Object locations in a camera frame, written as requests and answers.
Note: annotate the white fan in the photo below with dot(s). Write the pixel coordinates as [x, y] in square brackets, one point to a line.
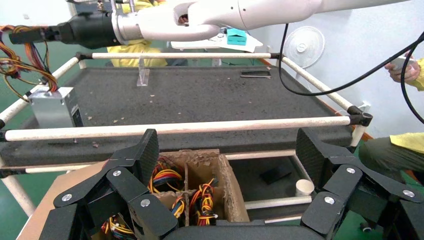
[303, 48]

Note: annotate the white frame pipe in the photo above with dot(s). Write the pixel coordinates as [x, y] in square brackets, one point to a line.
[299, 167]
[20, 195]
[82, 64]
[357, 136]
[281, 219]
[165, 127]
[275, 202]
[66, 68]
[185, 55]
[318, 84]
[265, 154]

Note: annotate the bystander hand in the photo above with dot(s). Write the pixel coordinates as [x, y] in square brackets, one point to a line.
[409, 74]

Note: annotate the black flat block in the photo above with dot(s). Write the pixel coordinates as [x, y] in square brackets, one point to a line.
[275, 175]

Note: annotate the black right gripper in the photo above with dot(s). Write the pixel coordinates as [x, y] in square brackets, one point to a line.
[89, 31]

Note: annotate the black flat tray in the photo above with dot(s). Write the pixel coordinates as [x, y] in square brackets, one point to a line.
[255, 74]

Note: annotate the black shelf mat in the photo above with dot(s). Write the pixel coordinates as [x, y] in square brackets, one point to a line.
[251, 185]

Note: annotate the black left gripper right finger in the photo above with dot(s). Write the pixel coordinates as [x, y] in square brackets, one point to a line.
[344, 185]

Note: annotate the white cup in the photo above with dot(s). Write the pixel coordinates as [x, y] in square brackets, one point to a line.
[304, 188]

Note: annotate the black foam table mat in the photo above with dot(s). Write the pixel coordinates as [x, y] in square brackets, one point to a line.
[185, 96]

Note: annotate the white handheld device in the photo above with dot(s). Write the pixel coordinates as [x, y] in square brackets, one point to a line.
[400, 63]

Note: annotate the black pipe joint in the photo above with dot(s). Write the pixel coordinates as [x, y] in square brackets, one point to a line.
[82, 56]
[13, 173]
[362, 118]
[2, 136]
[277, 56]

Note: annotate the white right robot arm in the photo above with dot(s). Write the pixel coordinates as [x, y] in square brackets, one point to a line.
[265, 13]

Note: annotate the person with dark trousers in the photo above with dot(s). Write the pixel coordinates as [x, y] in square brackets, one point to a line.
[391, 159]

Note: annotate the clear acrylic sign holder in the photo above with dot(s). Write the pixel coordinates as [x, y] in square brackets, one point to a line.
[143, 78]

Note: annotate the teal box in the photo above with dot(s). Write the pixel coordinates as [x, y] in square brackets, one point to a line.
[236, 37]

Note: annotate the brown cardboard divider box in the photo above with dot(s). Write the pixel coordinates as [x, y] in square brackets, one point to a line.
[235, 202]

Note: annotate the yellow sleeved forearm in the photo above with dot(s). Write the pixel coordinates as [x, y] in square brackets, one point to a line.
[420, 78]

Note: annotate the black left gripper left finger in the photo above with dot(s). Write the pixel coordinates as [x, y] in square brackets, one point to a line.
[126, 185]

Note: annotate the seated person in yellow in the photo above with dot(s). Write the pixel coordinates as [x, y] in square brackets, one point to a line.
[126, 49]

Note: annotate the white desk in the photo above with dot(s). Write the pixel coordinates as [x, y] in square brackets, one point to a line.
[205, 45]

